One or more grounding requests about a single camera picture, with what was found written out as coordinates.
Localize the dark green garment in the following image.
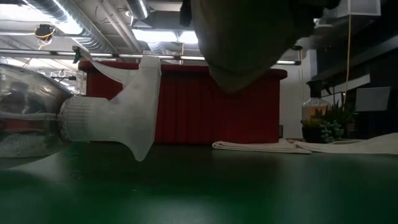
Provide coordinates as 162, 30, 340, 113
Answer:
190, 0, 315, 95

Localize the red plastic laundry basket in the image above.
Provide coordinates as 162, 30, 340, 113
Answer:
77, 60, 289, 146

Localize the cream tote bag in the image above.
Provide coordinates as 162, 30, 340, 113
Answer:
212, 133, 398, 156

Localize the silver overhead bar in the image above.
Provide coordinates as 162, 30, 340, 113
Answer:
0, 48, 302, 65

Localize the green table mat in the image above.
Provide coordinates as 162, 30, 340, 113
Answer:
0, 141, 398, 224

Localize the bright ceiling light panel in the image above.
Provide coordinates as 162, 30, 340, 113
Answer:
132, 28, 200, 44

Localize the clear spray bottle pale-green trigger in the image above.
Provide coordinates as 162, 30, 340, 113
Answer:
72, 45, 94, 96

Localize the artificial succulent plant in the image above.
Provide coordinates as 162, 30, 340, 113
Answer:
300, 99, 359, 144

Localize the clear spray bottle white trigger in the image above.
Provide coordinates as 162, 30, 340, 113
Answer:
0, 55, 163, 162

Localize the grey flat panel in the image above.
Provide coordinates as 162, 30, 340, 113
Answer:
356, 86, 392, 113

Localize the round silver air duct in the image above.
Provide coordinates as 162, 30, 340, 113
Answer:
126, 0, 152, 20

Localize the yellow black cable reel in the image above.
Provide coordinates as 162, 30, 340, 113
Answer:
34, 24, 57, 41

